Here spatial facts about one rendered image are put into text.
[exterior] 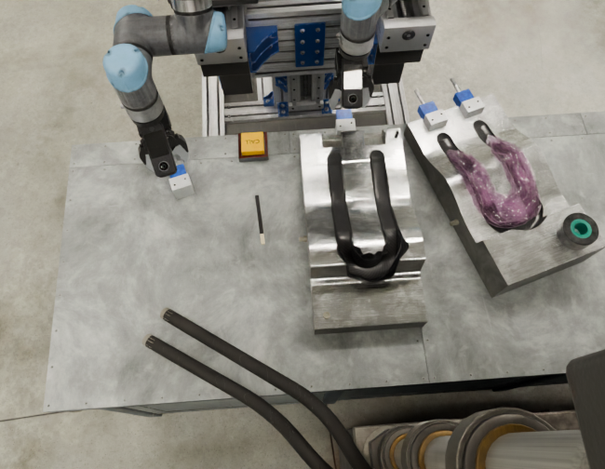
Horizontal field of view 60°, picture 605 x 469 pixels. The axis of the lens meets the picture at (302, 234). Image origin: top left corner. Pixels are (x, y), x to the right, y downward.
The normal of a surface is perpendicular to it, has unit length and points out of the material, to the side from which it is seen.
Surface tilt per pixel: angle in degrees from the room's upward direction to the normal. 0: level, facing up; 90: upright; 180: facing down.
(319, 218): 26
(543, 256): 0
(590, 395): 90
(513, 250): 0
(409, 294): 0
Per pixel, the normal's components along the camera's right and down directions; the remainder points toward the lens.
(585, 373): -1.00, 0.07
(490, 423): 0.00, -0.37
